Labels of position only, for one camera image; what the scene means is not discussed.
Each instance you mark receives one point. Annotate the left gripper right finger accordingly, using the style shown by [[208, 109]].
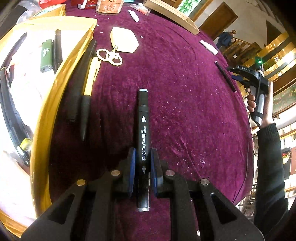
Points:
[[158, 169]]

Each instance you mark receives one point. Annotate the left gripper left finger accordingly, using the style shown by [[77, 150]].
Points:
[[129, 172]]

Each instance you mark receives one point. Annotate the black Touch art marker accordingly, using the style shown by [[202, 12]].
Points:
[[143, 150]]

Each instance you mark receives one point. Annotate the black pen long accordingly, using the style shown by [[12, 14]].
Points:
[[78, 81]]

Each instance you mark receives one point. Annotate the black marker yellow cap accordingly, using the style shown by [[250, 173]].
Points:
[[12, 119]]

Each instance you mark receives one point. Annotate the black sleeved right forearm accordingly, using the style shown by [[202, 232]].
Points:
[[270, 204]]

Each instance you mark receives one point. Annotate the person's right hand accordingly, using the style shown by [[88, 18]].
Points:
[[261, 107]]

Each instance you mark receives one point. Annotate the black marker pink caps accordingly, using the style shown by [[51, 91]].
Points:
[[226, 77]]

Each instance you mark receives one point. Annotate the white tube on table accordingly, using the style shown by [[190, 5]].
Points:
[[209, 47]]

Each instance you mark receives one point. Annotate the purple velvet tablecloth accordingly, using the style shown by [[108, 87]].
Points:
[[197, 123]]

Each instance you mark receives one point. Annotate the yellow black pen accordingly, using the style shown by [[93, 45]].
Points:
[[86, 98]]

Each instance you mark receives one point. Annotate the brown cardboard tray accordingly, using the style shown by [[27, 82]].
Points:
[[173, 14]]

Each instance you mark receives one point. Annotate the red pen in wrapper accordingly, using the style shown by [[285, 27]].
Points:
[[141, 8]]

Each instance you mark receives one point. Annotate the small white glue tube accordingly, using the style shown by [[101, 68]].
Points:
[[134, 16]]

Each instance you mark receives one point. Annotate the yellow cardboard tray box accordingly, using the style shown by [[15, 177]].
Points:
[[25, 193]]

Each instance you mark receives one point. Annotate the clear jar brown contents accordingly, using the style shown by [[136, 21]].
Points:
[[109, 7]]

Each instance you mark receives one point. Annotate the red cigarette pack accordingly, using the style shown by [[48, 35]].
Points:
[[84, 4]]

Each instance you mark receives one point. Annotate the yellow packing tape roll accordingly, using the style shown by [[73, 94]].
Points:
[[56, 10]]

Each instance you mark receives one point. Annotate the red plastic bag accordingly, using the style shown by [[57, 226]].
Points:
[[46, 3]]

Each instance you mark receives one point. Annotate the white keychain tag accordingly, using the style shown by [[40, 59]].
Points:
[[123, 40]]

